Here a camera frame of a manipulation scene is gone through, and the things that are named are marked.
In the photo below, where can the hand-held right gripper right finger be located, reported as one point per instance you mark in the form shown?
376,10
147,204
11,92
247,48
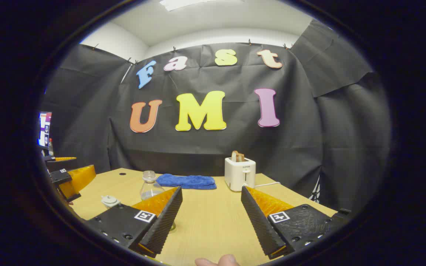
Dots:
259,225

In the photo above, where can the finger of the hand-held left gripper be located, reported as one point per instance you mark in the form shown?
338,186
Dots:
63,159
60,177

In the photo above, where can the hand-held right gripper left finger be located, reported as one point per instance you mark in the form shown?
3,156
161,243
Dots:
165,221

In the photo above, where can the clear green-label water bottle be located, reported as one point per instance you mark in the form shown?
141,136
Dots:
150,188

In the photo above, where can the red-capped plastic bottle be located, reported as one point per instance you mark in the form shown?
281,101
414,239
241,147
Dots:
51,147

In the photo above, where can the computer monitor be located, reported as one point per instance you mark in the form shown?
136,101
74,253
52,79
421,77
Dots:
44,129

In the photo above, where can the blue towel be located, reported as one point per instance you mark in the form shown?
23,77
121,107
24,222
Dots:
187,181

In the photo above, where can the white toaster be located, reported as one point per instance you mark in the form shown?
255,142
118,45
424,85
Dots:
239,175

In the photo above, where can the bread slice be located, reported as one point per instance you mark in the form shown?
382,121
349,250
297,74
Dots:
237,156

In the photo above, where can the black backdrop cloth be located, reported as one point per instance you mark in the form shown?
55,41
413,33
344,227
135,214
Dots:
309,122

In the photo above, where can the ceiling light panel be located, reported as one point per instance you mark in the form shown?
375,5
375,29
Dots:
183,3

